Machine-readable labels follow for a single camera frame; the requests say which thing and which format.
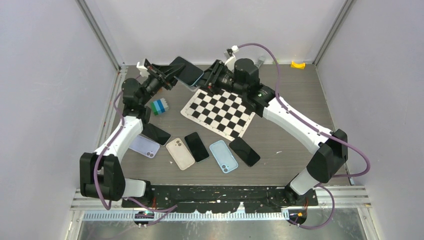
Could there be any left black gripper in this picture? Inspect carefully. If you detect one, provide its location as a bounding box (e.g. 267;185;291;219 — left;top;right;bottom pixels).
140;64;187;106

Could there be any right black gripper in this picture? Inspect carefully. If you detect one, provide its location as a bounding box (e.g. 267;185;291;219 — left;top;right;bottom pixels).
187;61;245;98

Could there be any black phone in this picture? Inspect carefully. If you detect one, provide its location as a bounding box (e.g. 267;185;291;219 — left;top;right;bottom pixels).
170;56;204;87

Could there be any light blue phone case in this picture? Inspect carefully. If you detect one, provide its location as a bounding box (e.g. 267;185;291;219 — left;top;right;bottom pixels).
209;140;239;174

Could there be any lavender phone case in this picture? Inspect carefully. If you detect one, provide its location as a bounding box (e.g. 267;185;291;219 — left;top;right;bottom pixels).
129;135;161;159

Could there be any cream phone case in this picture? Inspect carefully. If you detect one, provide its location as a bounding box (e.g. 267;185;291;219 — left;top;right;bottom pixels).
165;138;195;171

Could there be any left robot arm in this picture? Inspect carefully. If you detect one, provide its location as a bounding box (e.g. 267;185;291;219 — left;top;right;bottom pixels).
79;59;185;207

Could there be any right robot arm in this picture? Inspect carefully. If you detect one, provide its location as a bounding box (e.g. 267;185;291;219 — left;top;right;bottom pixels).
196;58;348;205

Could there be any green blue brick stack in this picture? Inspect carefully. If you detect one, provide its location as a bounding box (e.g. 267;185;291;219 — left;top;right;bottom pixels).
150;98;170;116

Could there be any black white checkerboard mat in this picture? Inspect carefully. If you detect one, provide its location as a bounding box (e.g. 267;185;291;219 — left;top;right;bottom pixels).
180;89;256;141

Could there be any yellow arch block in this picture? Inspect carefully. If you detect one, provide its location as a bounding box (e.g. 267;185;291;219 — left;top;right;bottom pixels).
290;61;306;70

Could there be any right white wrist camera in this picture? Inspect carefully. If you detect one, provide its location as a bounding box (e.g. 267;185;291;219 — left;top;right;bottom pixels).
224;45;239;72

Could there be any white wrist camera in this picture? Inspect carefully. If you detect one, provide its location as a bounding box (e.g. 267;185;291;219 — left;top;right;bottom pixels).
224;45;239;72
136;58;151;78

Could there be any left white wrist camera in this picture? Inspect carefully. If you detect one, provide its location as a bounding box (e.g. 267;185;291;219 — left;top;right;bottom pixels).
136;58;151;78

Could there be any grey metal bracket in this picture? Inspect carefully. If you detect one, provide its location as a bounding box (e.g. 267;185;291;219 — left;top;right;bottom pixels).
255;56;266;69

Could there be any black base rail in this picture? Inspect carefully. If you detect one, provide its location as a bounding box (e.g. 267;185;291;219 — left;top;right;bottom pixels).
122;185;318;214

